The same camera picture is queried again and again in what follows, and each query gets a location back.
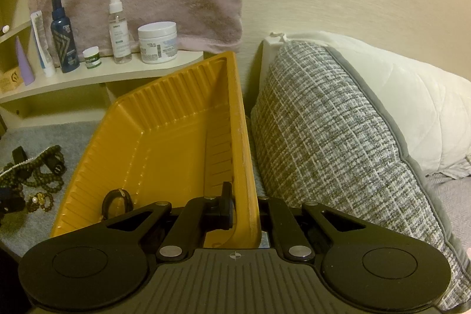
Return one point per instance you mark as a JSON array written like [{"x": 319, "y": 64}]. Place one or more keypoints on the small cardboard box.
[{"x": 9, "y": 80}]

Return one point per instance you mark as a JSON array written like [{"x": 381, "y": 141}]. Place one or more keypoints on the cream corner shelf unit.
[{"x": 110, "y": 73}]

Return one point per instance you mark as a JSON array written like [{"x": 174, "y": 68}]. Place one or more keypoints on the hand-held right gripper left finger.
[{"x": 225, "y": 211}]

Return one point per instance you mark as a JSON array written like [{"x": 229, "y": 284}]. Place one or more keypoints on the white cream jar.
[{"x": 158, "y": 41}]

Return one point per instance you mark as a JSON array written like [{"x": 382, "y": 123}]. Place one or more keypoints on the dark blue spray bottle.
[{"x": 63, "y": 41}]

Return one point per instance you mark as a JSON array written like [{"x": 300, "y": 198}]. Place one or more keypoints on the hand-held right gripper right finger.
[{"x": 272, "y": 214}]

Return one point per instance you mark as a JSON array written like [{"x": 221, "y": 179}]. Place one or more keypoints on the black tube white cap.
[{"x": 5, "y": 29}]

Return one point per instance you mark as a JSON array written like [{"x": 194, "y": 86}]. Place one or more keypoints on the grey woven pillow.
[{"x": 331, "y": 137}]

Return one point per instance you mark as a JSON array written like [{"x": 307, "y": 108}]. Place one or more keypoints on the grey pink woven bedspread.
[{"x": 447, "y": 203}]

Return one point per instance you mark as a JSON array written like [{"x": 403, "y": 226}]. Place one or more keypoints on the gold pearl jewelry piece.
[{"x": 36, "y": 200}]

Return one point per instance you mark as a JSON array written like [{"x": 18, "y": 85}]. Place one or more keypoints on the grey fluffy mat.
[{"x": 44, "y": 225}]

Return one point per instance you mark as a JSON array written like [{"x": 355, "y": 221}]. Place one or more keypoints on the yellow plastic tray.
[{"x": 165, "y": 137}]

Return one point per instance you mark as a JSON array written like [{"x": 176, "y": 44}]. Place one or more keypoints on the white squeeze tube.
[{"x": 40, "y": 41}]

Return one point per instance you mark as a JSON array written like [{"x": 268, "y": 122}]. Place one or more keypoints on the purple cone bottle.
[{"x": 24, "y": 67}]

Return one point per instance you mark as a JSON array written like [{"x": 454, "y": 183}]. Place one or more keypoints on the white pillow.
[{"x": 404, "y": 97}]

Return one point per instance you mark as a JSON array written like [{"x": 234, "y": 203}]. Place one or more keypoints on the clear spray bottle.
[{"x": 119, "y": 38}]

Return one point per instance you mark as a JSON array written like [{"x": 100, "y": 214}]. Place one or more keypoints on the small green jar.
[{"x": 91, "y": 58}]

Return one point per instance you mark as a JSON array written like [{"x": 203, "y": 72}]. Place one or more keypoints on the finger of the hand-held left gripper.
[{"x": 9, "y": 205}]

